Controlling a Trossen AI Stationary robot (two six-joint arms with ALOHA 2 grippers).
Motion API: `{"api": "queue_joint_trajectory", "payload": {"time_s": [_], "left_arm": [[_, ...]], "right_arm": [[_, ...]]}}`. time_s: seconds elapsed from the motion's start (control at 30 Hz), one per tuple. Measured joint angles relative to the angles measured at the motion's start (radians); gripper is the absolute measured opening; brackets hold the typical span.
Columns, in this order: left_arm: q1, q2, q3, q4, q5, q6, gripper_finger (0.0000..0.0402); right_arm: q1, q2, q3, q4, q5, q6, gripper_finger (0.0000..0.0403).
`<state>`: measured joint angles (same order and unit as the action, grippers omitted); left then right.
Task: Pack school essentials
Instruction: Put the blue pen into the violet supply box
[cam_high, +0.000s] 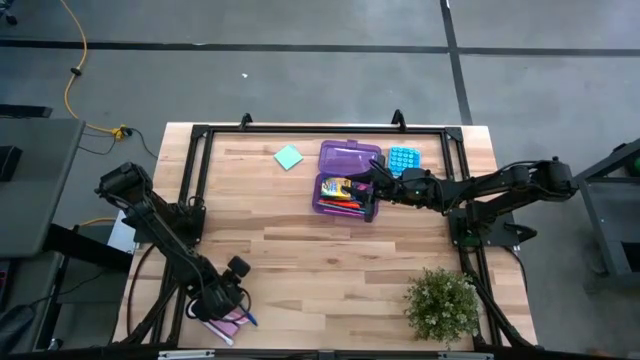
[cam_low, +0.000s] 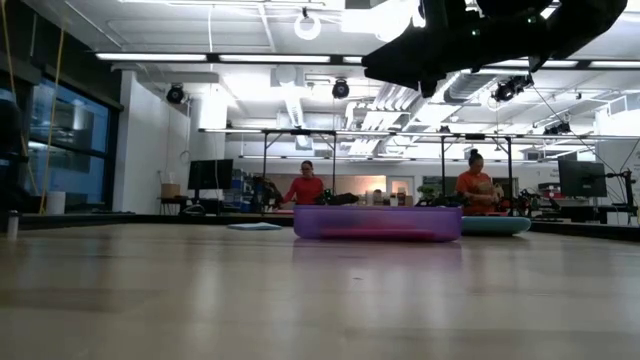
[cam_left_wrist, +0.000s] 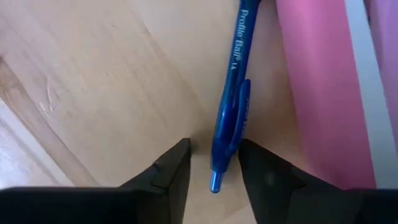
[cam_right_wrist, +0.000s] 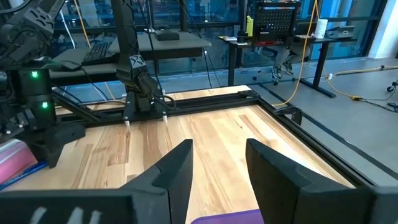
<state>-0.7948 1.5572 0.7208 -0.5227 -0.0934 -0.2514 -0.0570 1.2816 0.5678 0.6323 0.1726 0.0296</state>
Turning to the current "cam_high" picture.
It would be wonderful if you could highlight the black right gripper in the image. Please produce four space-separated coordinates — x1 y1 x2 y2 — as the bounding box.
345 153 429 224

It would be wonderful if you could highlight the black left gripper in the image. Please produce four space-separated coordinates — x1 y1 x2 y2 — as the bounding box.
188 255 252 322

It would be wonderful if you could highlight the crayon box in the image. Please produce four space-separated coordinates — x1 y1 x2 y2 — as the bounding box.
320 176 353 202

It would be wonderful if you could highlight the orange-red pen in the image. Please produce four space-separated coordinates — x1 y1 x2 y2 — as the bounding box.
318 198 362 210

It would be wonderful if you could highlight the purple plastic pencil case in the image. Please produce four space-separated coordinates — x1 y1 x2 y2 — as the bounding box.
311 139 384 221

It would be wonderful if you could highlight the green sticky note pad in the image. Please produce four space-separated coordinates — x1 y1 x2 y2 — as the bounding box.
273 144 305 172

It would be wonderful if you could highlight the pink and white stapler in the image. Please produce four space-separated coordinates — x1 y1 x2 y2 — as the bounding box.
187 299 246 347

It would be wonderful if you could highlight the light blue calculator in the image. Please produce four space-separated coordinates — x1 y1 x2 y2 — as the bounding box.
387 145 423 179

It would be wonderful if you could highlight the black crossbar with silver brackets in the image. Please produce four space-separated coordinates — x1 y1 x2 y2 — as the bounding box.
114 347 640 360

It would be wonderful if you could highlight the white box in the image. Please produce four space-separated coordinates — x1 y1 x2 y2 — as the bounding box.
107 209 136 254

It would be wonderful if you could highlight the small artificial green plant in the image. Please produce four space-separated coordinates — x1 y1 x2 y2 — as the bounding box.
403 267 482 346

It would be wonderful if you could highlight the grey desk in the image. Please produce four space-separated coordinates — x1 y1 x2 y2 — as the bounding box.
0 117 86 259

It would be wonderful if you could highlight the grey metal rack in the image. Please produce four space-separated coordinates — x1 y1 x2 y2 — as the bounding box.
574 137 640 294

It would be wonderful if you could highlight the black device on desk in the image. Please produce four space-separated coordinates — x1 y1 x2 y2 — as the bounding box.
0 144 24 184

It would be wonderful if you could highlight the black flat bar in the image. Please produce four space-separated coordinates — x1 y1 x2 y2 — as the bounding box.
0 103 54 120

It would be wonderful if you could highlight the black metal table frame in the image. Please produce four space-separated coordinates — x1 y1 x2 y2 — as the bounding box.
112 110 539 351

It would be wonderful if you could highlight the thin black floor cable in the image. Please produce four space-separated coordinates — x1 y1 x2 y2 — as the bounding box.
78 127 159 161

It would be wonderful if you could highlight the yellow extension cable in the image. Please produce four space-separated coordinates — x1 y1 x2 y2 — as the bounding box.
60 0 132 141

